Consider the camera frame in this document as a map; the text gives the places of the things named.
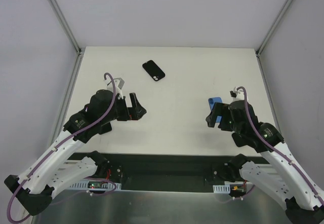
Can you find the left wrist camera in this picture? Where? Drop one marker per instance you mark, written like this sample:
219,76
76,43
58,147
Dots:
119,83

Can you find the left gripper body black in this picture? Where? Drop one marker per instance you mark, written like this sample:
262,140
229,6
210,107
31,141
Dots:
127,109

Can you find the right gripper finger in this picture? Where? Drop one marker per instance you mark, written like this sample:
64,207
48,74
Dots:
219,110
212,119

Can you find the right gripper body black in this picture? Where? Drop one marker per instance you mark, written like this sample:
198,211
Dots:
223,116

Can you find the aluminium table rail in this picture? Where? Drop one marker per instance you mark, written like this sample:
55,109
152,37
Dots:
274,109
66,99

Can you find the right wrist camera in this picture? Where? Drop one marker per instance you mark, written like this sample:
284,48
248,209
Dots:
238,94

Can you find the right white cable duct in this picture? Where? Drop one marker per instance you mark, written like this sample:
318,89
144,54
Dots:
227,188

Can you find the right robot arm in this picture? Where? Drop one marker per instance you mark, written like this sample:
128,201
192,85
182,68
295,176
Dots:
298,195

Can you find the black phone case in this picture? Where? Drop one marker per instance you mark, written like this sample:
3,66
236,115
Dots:
154,71

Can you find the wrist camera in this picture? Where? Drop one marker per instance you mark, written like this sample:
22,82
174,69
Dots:
238,94
119,83

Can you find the white cable duct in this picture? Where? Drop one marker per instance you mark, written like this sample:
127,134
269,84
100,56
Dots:
94,185
227,188

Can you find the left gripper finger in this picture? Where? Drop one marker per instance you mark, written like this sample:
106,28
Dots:
134,101
137,113

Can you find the blue smartphone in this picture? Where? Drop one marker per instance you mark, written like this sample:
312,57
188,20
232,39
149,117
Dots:
212,102

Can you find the right aluminium frame post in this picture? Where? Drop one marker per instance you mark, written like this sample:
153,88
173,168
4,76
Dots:
274,26

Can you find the aluminium frame post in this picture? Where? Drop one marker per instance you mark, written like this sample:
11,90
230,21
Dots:
274,26
65,26

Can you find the right aluminium table rail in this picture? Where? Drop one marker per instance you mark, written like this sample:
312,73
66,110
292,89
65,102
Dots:
274,109

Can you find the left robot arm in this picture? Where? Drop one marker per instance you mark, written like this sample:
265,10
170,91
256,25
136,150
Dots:
43,181

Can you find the left aluminium frame post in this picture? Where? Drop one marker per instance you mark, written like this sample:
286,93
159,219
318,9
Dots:
65,26

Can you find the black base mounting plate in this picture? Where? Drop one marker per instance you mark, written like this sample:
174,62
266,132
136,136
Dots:
172,173

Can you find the left white cable duct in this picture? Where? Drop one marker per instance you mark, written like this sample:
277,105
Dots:
94,185

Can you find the left aluminium table rail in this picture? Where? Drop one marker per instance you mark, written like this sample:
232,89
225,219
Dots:
66,99

